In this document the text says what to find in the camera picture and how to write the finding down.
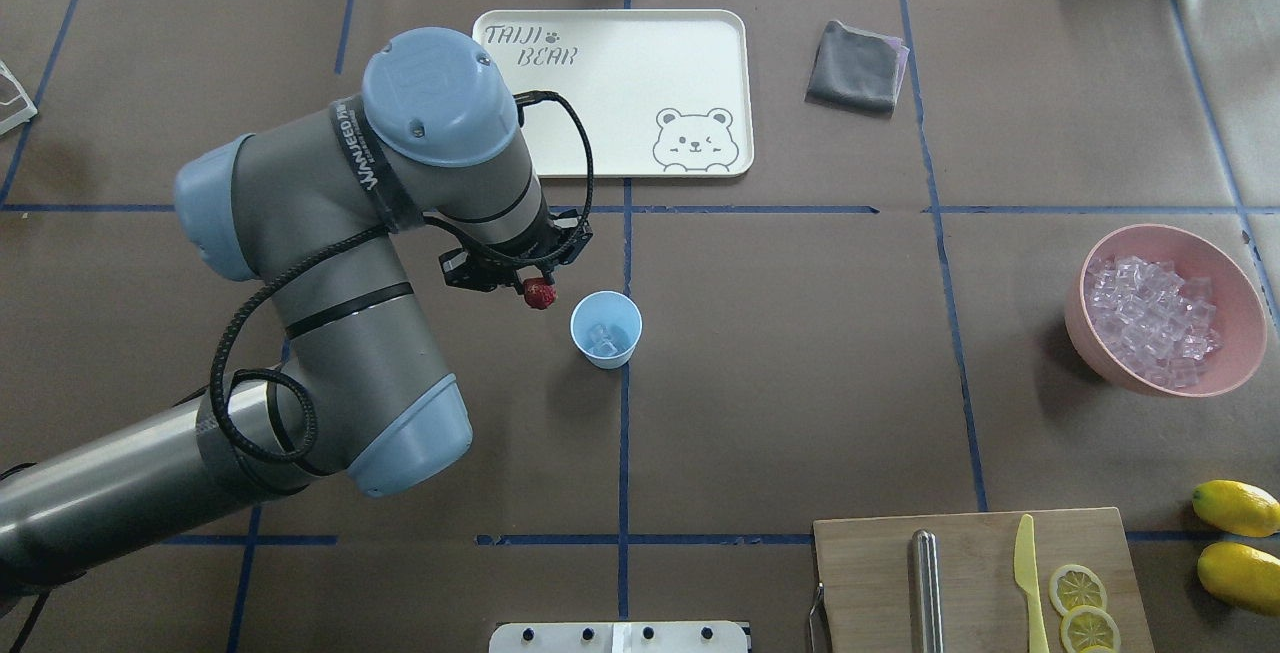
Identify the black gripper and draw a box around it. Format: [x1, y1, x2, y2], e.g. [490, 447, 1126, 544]
[440, 216, 586, 296]

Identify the red strawberry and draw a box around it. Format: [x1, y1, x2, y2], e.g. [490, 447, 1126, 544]
[521, 278, 558, 310]

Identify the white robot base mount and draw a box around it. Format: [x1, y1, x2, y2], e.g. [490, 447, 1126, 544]
[488, 620, 753, 652]

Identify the whole yellow lemon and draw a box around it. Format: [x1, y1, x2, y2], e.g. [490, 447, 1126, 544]
[1190, 479, 1279, 538]
[1196, 542, 1279, 617]

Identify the white wire cup rack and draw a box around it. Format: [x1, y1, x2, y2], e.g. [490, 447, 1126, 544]
[0, 61, 38, 134]

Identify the wooden cutting board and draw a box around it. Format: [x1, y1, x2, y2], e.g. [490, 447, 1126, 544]
[813, 508, 1155, 652]

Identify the clear ice cubes pile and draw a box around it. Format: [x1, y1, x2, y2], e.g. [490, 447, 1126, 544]
[1083, 255, 1222, 391]

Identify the lemon slice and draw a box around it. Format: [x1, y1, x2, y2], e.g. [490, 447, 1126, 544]
[1048, 565, 1108, 617]
[1059, 606, 1123, 652]

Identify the pink bowl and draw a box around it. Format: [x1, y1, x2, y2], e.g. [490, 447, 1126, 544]
[1062, 223, 1272, 401]

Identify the grey folded cloth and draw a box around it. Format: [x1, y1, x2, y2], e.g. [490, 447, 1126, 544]
[806, 20, 911, 117]

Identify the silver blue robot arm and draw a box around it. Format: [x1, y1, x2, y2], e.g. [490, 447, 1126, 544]
[1, 27, 593, 611]

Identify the cream bear serving tray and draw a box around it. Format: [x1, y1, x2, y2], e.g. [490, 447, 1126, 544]
[472, 9, 755, 179]

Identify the yellow plastic knife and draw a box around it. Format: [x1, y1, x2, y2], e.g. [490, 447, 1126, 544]
[1012, 513, 1050, 653]

